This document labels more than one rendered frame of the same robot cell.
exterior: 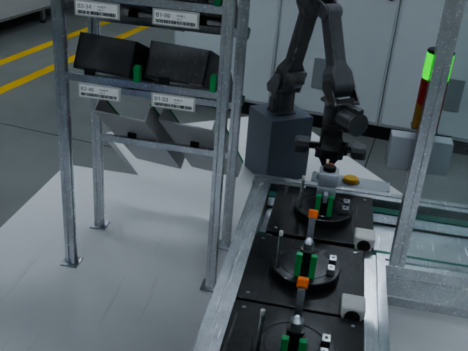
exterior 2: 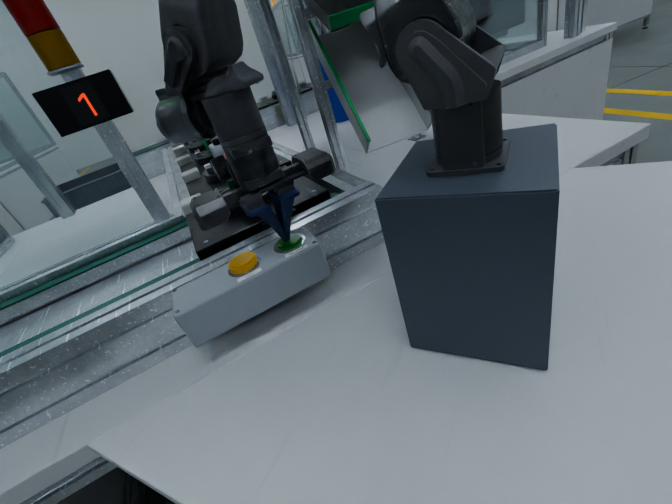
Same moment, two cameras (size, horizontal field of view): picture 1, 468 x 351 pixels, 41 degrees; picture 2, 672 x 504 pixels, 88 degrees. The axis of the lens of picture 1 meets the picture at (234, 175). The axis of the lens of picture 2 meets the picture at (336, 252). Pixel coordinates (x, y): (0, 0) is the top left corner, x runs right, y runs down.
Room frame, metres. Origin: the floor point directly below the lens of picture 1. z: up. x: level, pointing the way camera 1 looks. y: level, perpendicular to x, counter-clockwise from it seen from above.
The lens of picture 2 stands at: (1.94, -0.38, 1.19)
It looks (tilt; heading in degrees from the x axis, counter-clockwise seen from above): 31 degrees down; 155
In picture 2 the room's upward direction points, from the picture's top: 19 degrees counter-clockwise
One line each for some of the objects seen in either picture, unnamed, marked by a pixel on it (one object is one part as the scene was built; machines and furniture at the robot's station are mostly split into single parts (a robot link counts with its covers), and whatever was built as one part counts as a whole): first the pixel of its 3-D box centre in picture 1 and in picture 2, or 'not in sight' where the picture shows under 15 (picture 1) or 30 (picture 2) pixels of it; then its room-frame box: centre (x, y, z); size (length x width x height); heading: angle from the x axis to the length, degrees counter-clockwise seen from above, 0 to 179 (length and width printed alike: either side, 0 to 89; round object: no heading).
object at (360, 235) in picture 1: (363, 241); (194, 207); (1.19, -0.30, 0.97); 0.05 x 0.05 x 0.04; 81
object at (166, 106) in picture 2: (347, 106); (193, 89); (1.48, -0.27, 1.18); 0.12 x 0.08 x 0.11; 29
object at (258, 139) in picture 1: (277, 142); (476, 246); (1.73, -0.12, 0.96); 0.14 x 0.14 x 0.20; 28
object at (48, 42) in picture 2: (426, 115); (55, 51); (1.16, -0.37, 1.29); 0.05 x 0.05 x 0.05
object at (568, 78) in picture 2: not in sight; (473, 149); (0.70, 1.22, 0.43); 1.11 x 0.68 x 0.86; 81
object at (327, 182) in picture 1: (327, 181); (226, 154); (1.29, -0.22, 1.06); 0.08 x 0.04 x 0.07; 172
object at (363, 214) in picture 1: (322, 216); (250, 204); (1.30, -0.22, 0.96); 0.24 x 0.24 x 0.02; 81
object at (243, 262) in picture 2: (350, 180); (244, 265); (1.50, -0.31, 0.96); 0.04 x 0.04 x 0.02
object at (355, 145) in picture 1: (331, 136); (255, 164); (1.51, -0.25, 1.08); 0.19 x 0.06 x 0.08; 82
